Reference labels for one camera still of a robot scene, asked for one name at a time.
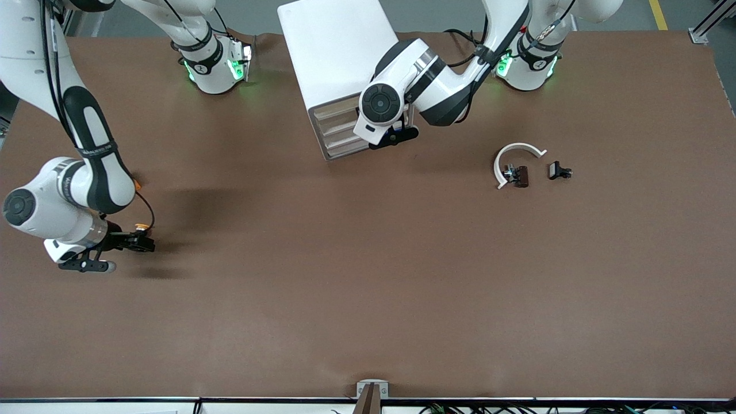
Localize white drawer cabinet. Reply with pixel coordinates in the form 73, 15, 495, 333
278, 0, 419, 162

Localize brown block with metal clip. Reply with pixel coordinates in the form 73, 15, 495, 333
503, 164, 530, 189

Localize brown paper table cover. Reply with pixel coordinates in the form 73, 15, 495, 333
0, 30, 736, 400

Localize right base connector box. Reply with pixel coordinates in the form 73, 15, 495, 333
227, 37, 254, 82

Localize aluminium profile with foot plate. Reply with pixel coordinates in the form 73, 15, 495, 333
688, 0, 736, 45

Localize white drawer with small handle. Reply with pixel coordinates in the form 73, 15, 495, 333
322, 124, 360, 147

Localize black base cable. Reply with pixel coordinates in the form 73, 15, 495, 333
444, 28, 490, 67

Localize white curved plastic ring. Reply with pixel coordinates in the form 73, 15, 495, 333
493, 142, 548, 190

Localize white table edge rail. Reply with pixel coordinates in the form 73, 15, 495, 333
0, 397, 736, 414

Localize grey metal bracket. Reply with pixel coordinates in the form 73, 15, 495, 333
356, 379, 389, 399

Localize brown wedge post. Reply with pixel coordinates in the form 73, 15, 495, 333
354, 384, 382, 414

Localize tangled black green cables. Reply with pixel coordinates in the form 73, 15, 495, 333
417, 402, 736, 414

